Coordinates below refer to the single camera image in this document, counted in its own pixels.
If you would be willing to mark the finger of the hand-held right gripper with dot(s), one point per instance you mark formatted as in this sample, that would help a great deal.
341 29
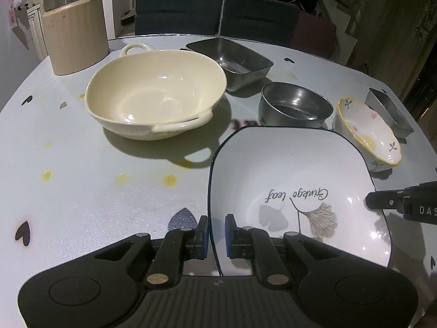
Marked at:
382 201

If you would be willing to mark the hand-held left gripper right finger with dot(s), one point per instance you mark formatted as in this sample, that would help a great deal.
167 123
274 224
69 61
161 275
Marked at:
228 237

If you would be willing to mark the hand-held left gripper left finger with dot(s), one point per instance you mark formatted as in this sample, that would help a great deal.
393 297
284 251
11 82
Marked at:
203 237

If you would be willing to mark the floral bowl with yellow rim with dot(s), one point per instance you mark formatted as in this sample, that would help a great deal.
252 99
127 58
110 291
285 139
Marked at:
368 126

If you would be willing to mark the small rectangular steel container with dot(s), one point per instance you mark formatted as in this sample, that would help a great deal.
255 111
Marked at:
392 109

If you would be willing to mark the white square plate black rim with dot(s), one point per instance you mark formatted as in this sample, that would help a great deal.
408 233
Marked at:
290 164

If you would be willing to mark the round steel bowl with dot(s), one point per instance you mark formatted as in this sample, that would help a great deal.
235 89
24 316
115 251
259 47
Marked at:
293 100

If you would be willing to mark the large rectangular steel tray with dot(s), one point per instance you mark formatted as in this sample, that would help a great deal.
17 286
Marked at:
239 58

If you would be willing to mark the maroon chair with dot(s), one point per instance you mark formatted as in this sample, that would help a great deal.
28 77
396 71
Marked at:
315 37

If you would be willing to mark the white perforated metal pole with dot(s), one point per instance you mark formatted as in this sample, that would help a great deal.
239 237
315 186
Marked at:
225 6

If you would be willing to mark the beige ribbed canister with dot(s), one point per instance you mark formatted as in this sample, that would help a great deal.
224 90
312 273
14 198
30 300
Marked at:
75 37

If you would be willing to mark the white cabinet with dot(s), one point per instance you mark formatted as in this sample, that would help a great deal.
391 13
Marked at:
36 30

